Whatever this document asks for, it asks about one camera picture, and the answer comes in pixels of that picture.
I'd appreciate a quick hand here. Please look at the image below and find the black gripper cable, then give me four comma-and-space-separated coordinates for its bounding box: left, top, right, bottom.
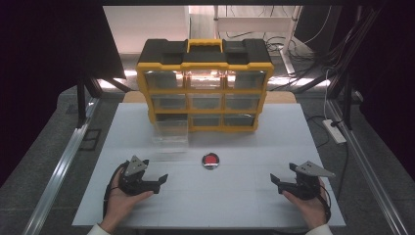
102, 162, 126, 220
319, 182, 333, 224

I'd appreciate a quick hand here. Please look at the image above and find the aluminium frame rail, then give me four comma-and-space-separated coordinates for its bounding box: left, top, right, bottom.
326, 98, 411, 235
21, 97, 101, 235

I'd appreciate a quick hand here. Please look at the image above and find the person's right hand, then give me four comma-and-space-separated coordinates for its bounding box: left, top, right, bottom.
282, 177, 329, 230

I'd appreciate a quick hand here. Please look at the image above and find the white power strip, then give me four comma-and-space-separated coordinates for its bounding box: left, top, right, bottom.
321, 118, 347, 145

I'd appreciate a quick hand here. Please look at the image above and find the black floor cable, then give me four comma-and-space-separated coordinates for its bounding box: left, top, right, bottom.
305, 115, 331, 149

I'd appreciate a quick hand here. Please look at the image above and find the white power cable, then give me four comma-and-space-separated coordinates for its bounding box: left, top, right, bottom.
322, 69, 331, 122

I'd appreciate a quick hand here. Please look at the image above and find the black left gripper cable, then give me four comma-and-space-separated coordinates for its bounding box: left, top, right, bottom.
102, 162, 126, 220

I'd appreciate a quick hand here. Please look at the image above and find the black metal stand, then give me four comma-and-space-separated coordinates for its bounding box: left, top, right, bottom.
75, 75, 132, 129
327, 70, 355, 131

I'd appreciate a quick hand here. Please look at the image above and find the clear plastic drawer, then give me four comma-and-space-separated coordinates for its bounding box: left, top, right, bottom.
152, 119, 191, 155

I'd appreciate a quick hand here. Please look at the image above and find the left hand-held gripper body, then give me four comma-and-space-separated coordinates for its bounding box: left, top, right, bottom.
117, 155, 161, 197

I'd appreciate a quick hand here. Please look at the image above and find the dark curtain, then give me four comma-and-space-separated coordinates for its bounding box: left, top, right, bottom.
350, 0, 415, 175
0, 0, 127, 189

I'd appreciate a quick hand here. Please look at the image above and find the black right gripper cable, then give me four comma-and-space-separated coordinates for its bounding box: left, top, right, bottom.
319, 182, 333, 224

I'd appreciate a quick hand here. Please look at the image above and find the bundle of black cables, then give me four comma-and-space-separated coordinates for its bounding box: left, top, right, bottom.
264, 33, 331, 93

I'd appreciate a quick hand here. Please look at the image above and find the red and black round case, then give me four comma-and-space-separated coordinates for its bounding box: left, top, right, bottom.
201, 152, 221, 171

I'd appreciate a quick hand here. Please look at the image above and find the person's left hand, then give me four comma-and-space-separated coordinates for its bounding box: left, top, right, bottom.
98, 162, 155, 234

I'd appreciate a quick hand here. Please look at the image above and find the yellow and black organizer cabinet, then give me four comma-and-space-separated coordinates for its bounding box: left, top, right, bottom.
135, 37, 275, 133

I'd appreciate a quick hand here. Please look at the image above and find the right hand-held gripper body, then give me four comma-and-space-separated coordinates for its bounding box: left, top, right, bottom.
291, 160, 337, 201

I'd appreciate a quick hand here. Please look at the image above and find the white metal bench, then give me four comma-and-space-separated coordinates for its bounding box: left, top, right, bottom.
212, 4, 303, 75

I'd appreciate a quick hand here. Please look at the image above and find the grid of clear closed drawers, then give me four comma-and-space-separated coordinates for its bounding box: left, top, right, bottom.
144, 70, 267, 128

